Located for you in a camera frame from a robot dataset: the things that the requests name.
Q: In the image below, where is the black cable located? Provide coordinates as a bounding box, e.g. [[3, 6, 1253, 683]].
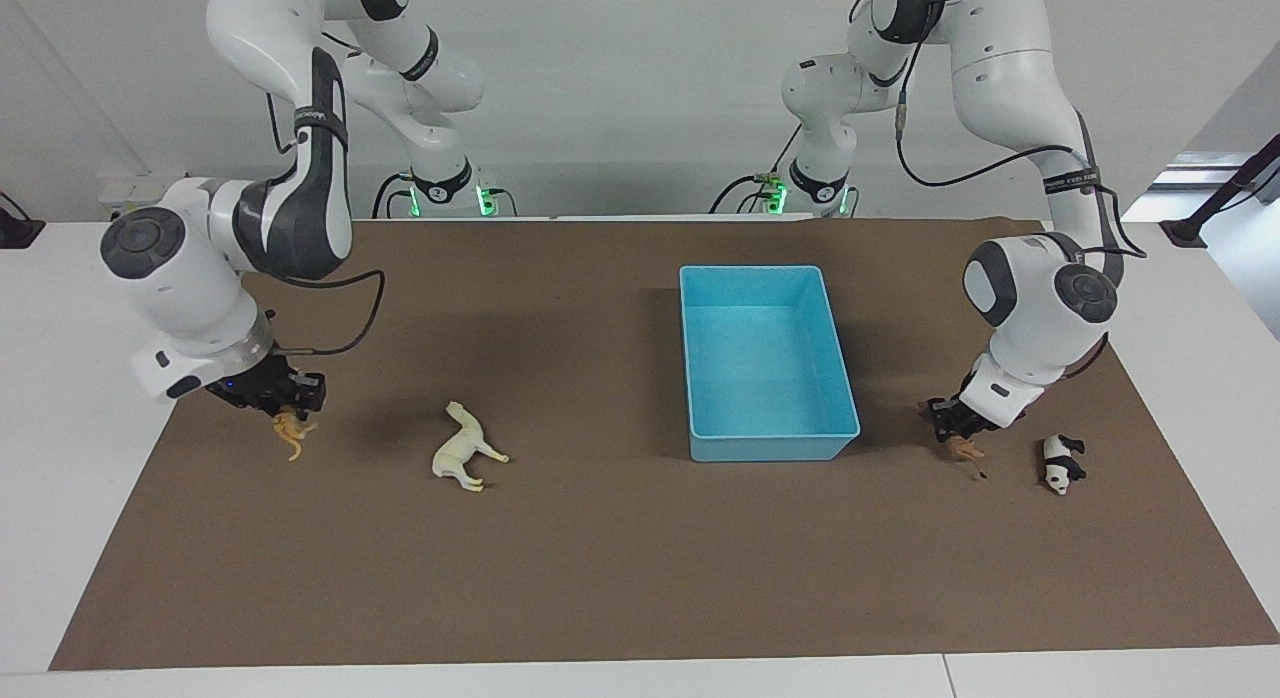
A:
[[371, 171, 417, 220], [708, 124, 804, 216], [892, 33, 1103, 191], [262, 269, 387, 358]]

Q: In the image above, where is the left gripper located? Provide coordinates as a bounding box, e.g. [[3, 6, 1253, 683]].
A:
[[926, 369, 1002, 445]]

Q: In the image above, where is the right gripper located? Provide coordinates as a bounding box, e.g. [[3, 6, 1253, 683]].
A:
[[206, 352, 327, 425]]

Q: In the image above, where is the orange tiger toy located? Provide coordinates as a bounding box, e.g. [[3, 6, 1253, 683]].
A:
[[274, 410, 320, 463]]

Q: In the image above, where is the brown animal toy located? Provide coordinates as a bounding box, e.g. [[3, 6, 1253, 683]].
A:
[[945, 435, 992, 480]]

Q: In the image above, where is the black stand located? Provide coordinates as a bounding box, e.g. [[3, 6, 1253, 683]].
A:
[[0, 191, 47, 250], [1159, 132, 1280, 250]]

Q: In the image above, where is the cream horse toy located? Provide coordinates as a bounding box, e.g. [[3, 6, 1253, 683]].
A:
[[431, 400, 512, 494]]

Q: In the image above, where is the black and white panda toy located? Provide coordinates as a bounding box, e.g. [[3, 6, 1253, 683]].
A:
[[1039, 433, 1089, 497]]

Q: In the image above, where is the light blue plastic storage box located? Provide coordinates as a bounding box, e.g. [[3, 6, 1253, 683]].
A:
[[679, 265, 862, 464]]

